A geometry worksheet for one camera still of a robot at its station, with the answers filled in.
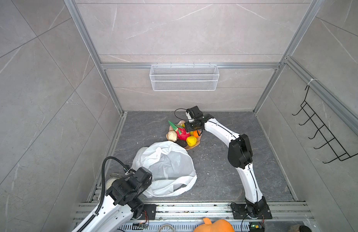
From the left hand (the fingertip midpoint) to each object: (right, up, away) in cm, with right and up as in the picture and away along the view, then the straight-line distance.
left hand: (150, 179), depth 76 cm
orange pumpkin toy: (+34, -17, -12) cm, 39 cm away
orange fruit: (+25, +24, +10) cm, 36 cm away
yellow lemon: (+24, +19, +17) cm, 35 cm away
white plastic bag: (+11, +1, +11) cm, 16 cm away
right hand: (+23, +28, +23) cm, 43 cm away
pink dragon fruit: (+17, +23, +19) cm, 35 cm away
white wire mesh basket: (+19, +63, +25) cm, 70 cm away
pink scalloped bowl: (+9, +26, +25) cm, 37 cm away
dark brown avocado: (+17, +17, +17) cm, 30 cm away
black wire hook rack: (+85, +21, -13) cm, 88 cm away
